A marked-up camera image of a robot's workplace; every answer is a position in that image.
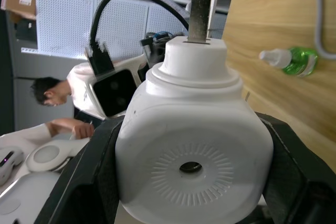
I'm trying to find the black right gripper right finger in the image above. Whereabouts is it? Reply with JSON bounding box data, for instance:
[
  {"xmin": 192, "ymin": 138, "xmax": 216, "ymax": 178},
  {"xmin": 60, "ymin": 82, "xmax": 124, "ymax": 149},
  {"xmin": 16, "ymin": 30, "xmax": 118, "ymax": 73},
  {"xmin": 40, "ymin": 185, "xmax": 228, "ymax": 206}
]
[{"xmin": 256, "ymin": 112, "xmax": 336, "ymax": 224}]

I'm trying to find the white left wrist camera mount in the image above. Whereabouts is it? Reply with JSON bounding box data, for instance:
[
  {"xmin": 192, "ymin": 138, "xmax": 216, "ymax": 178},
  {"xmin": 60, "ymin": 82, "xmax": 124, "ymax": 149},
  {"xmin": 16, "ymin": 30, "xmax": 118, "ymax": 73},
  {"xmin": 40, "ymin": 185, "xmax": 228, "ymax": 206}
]
[{"xmin": 88, "ymin": 52, "xmax": 148, "ymax": 120}]

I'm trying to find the white perforated pegboard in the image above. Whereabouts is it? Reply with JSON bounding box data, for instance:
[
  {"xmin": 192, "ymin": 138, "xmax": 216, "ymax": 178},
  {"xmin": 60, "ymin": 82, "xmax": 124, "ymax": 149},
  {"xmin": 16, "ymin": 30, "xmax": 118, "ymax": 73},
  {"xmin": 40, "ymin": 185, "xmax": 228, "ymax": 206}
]
[{"xmin": 20, "ymin": 0, "xmax": 187, "ymax": 60}]

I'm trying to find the person in white shirt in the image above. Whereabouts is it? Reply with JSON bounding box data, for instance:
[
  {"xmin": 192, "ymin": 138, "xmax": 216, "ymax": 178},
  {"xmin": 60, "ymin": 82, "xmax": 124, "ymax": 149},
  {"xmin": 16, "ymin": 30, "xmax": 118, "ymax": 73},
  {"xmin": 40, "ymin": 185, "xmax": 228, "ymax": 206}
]
[{"xmin": 0, "ymin": 62, "xmax": 106, "ymax": 146}]

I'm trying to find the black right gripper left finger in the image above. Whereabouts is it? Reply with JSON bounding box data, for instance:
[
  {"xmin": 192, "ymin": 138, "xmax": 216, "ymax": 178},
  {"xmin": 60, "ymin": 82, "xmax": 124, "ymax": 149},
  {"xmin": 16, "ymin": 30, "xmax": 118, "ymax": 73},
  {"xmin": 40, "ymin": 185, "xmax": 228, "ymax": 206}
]
[{"xmin": 34, "ymin": 115, "xmax": 124, "ymax": 224}]

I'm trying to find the white device with purple light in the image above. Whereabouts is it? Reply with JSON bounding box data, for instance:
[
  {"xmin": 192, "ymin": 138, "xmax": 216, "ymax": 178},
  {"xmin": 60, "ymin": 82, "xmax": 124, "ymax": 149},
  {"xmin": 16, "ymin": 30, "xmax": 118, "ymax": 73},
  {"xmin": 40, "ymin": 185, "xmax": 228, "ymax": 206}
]
[{"xmin": 0, "ymin": 147, "xmax": 25, "ymax": 186}]

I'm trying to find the green liquid bottle white cap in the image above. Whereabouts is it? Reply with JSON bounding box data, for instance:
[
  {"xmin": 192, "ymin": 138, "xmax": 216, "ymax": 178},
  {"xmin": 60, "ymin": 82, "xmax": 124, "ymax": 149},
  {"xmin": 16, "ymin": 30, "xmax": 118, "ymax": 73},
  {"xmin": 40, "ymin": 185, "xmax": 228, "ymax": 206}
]
[{"xmin": 259, "ymin": 47, "xmax": 319, "ymax": 78}]

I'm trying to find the person's bare hand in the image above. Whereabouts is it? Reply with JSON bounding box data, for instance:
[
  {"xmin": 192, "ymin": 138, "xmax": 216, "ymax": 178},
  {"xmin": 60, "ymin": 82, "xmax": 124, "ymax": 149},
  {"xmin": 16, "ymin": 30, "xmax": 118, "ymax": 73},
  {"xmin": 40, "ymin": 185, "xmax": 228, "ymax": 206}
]
[{"xmin": 71, "ymin": 122, "xmax": 95, "ymax": 140}]

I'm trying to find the white round handheld device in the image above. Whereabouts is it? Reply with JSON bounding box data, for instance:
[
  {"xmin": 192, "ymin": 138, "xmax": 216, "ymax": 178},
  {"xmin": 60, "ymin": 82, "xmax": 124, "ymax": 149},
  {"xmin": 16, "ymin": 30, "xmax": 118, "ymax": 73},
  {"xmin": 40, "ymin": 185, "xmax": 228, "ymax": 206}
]
[{"xmin": 25, "ymin": 136, "xmax": 91, "ymax": 174}]

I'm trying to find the black robot wrist cable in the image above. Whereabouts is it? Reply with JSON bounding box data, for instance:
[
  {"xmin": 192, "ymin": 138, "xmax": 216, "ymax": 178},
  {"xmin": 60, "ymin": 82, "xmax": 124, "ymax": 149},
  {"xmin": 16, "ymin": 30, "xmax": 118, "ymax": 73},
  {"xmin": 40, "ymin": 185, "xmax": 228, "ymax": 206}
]
[{"xmin": 84, "ymin": 0, "xmax": 190, "ymax": 78}]

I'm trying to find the white mosquito repellent heater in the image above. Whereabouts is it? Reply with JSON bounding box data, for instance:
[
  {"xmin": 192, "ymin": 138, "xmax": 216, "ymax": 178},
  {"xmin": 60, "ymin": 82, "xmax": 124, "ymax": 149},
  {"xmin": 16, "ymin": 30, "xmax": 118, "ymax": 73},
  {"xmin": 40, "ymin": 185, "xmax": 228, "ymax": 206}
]
[{"xmin": 114, "ymin": 0, "xmax": 274, "ymax": 224}]

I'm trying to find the white power cable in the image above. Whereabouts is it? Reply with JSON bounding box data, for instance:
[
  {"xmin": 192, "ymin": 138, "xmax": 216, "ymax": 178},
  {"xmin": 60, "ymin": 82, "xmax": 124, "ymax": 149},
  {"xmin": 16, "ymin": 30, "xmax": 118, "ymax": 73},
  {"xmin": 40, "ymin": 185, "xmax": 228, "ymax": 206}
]
[{"xmin": 311, "ymin": 0, "xmax": 336, "ymax": 61}]

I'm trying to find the grey metal cabinet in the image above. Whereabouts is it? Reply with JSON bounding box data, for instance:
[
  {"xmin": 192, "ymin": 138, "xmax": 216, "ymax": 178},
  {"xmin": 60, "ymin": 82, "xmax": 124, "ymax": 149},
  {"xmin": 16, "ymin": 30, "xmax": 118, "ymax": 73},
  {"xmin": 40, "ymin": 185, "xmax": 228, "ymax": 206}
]
[{"xmin": 0, "ymin": 10, "xmax": 43, "ymax": 132}]

